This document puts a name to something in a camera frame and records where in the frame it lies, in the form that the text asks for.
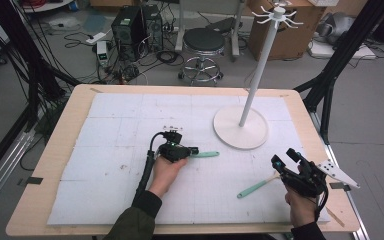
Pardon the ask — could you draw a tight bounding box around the wooden table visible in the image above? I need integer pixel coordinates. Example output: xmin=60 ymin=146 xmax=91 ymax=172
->
xmin=5 ymin=83 xmax=361 ymax=237

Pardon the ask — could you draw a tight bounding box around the person's right hand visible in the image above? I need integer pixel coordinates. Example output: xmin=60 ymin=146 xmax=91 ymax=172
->
xmin=284 ymin=184 xmax=319 ymax=229

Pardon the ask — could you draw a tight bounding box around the black tape strip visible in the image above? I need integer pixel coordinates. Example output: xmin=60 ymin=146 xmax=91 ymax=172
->
xmin=17 ymin=176 xmax=44 ymax=186
xmin=329 ymin=182 xmax=352 ymax=192

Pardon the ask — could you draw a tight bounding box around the white hook rack stand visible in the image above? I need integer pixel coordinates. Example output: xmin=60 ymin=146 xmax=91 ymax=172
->
xmin=212 ymin=4 xmax=304 ymax=151

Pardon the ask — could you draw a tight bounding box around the white foam mat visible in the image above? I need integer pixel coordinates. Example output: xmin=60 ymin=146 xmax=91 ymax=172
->
xmin=46 ymin=92 xmax=331 ymax=226

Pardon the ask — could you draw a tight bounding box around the black round stool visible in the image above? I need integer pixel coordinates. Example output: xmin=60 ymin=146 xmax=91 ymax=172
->
xmin=178 ymin=27 xmax=226 ymax=87

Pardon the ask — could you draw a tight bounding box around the beige brush with green handle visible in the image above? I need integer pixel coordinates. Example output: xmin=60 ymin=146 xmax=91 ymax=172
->
xmin=236 ymin=171 xmax=283 ymax=200

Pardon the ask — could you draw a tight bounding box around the large black computer tower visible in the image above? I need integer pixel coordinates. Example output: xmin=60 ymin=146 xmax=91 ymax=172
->
xmin=110 ymin=5 xmax=148 ymax=62

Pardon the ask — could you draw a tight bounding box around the grey bag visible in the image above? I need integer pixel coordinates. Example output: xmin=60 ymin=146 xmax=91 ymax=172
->
xmin=316 ymin=12 xmax=356 ymax=46

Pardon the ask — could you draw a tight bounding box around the black flat device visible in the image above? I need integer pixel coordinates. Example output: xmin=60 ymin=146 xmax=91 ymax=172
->
xmin=206 ymin=16 xmax=236 ymax=34

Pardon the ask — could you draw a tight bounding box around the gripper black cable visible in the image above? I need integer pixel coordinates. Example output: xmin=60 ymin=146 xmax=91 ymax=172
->
xmin=131 ymin=131 xmax=168 ymax=208
xmin=314 ymin=186 xmax=329 ymax=223

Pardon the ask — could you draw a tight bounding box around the white power strip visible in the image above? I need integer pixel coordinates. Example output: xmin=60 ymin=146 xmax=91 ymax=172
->
xmin=85 ymin=31 xmax=108 ymax=46

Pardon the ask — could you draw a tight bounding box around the person's left hand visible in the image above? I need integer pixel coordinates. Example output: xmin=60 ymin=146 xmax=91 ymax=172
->
xmin=148 ymin=155 xmax=189 ymax=199

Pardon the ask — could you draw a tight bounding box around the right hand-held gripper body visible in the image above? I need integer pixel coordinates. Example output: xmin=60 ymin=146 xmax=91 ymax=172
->
xmin=279 ymin=159 xmax=361 ymax=198

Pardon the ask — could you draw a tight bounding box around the white flat board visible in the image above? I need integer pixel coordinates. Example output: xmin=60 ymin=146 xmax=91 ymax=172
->
xmin=308 ymin=39 xmax=378 ymax=60

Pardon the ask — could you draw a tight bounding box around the thin wooden strip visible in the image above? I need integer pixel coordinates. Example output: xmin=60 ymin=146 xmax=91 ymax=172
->
xmin=325 ymin=206 xmax=346 ymax=228

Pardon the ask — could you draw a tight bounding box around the white round table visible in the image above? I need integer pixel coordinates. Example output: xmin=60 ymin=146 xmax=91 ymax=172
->
xmin=21 ymin=0 xmax=74 ymax=14

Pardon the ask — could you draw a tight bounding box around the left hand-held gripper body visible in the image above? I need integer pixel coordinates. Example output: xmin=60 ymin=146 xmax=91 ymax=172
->
xmin=156 ymin=125 xmax=193 ymax=164

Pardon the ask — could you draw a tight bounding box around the coiled black cable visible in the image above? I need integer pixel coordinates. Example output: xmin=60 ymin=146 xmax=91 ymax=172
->
xmin=155 ymin=49 xmax=184 ymax=67

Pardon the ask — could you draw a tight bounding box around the brown cardboard box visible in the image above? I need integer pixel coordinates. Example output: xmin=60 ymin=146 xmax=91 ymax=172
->
xmin=247 ymin=0 xmax=326 ymax=62

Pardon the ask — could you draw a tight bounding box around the slim black computer tower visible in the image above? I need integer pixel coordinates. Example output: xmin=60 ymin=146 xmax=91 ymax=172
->
xmin=142 ymin=4 xmax=164 ymax=53

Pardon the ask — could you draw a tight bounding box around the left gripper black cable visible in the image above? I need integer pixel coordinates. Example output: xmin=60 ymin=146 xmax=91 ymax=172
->
xmin=131 ymin=131 xmax=168 ymax=208

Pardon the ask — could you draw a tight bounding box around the white power supply unit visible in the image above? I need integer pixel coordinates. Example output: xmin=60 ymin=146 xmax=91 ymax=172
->
xmin=95 ymin=40 xmax=110 ymax=68

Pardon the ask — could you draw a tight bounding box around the aluminium rail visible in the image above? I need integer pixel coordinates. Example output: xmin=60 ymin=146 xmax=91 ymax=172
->
xmin=0 ymin=129 xmax=36 ymax=219
xmin=308 ymin=111 xmax=371 ymax=240

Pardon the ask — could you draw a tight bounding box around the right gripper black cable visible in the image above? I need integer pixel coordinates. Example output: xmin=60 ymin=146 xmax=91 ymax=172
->
xmin=314 ymin=186 xmax=329 ymax=223

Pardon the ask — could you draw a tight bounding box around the beige spatula with green handle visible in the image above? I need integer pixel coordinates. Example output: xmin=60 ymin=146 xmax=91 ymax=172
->
xmin=193 ymin=151 xmax=221 ymax=159

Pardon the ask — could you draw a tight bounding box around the black metal frame stand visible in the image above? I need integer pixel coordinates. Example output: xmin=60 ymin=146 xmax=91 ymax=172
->
xmin=0 ymin=0 xmax=81 ymax=134
xmin=293 ymin=0 xmax=384 ymax=146

